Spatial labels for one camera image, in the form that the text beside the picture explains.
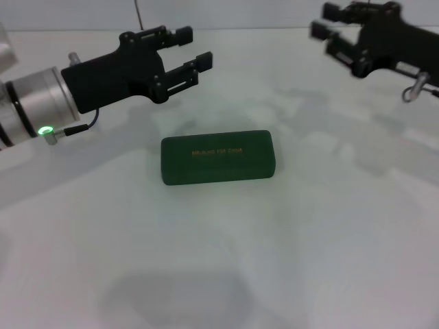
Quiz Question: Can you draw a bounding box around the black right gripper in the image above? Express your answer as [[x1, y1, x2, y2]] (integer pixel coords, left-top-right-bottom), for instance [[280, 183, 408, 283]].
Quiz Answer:
[[309, 1, 439, 80]]

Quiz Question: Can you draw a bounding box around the right arm connector cable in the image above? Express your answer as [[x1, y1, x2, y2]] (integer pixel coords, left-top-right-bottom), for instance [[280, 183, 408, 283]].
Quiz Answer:
[[401, 71, 439, 103]]

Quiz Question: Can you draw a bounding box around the arm connector cable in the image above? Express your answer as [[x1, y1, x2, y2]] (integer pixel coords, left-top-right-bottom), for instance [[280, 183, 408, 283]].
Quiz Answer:
[[40, 108, 100, 147], [401, 71, 439, 103]]

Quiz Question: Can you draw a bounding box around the green glasses case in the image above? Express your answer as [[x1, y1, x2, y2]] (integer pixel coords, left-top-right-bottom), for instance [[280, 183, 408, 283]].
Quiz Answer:
[[160, 129, 276, 186]]

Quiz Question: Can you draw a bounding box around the left arm connector cable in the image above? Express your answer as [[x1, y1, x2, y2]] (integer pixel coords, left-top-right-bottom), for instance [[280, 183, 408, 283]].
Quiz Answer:
[[40, 108, 100, 147]]

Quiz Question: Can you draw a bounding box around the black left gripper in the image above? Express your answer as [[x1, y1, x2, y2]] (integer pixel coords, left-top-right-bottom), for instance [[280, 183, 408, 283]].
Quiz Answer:
[[60, 25, 214, 115]]

